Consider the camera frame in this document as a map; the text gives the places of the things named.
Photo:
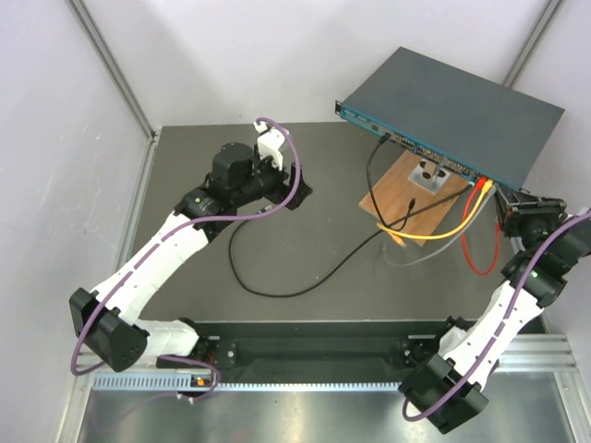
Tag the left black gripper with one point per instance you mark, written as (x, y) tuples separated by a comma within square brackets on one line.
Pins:
[(282, 189)]

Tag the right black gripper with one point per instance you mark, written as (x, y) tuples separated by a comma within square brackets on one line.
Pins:
[(519, 207)]

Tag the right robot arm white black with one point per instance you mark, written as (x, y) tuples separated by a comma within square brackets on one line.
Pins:
[(447, 386)]

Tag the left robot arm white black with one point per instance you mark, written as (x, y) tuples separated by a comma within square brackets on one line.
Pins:
[(106, 318)]

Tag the wooden base board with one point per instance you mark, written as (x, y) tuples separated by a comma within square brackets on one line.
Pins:
[(393, 193)]

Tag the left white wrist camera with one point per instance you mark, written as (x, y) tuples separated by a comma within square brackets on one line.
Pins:
[(270, 143)]

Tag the dark grey network switch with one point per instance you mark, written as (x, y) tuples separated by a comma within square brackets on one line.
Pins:
[(443, 112)]

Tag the metal mounting bracket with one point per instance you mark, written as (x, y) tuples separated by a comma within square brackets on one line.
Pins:
[(430, 176)]

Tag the aluminium frame rail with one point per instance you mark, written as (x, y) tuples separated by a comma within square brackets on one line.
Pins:
[(525, 353)]

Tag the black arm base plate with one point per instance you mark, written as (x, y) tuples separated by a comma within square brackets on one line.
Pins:
[(279, 358)]

